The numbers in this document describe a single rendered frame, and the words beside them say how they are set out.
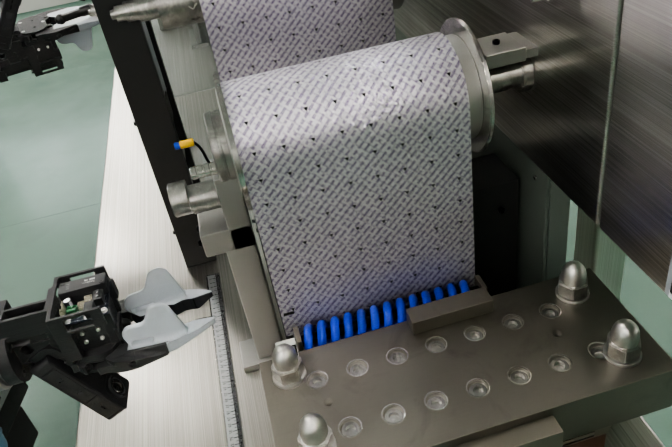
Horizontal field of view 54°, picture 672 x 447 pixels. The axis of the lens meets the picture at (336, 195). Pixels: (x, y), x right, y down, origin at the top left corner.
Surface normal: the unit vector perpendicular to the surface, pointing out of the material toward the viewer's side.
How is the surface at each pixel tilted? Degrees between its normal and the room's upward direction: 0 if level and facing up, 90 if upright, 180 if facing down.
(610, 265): 90
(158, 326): 89
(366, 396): 0
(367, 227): 90
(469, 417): 0
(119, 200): 0
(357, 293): 90
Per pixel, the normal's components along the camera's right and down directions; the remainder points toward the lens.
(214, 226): -0.15, -0.81
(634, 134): -0.96, 0.25
